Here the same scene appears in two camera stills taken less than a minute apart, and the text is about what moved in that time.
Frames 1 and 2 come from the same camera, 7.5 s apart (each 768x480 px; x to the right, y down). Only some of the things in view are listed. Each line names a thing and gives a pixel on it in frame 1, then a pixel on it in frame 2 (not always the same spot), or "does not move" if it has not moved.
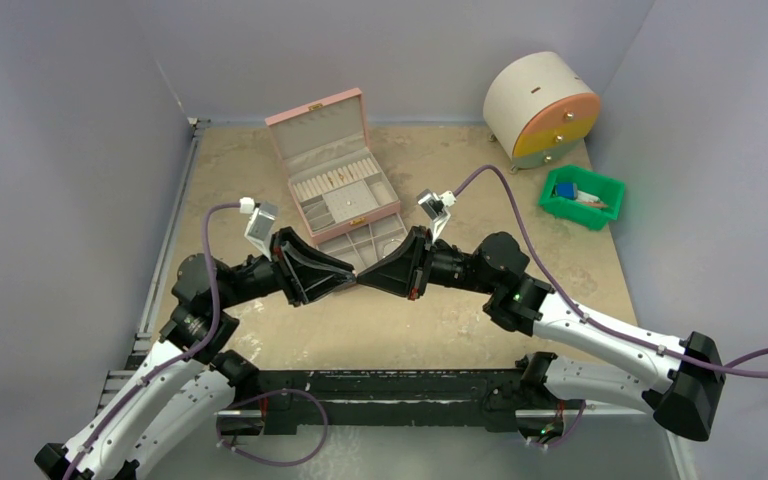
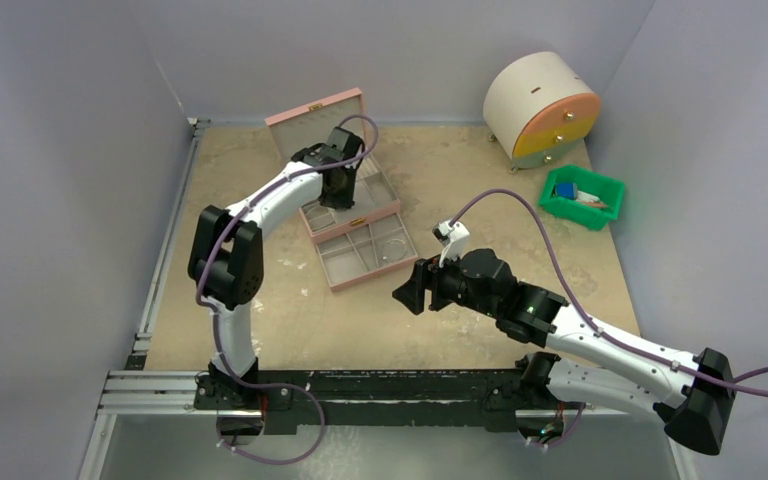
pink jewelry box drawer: x=360 y=245 does not move
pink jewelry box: x=336 y=181 does not move
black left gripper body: x=254 y=276 to x=343 y=197
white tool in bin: x=589 y=199 does not move
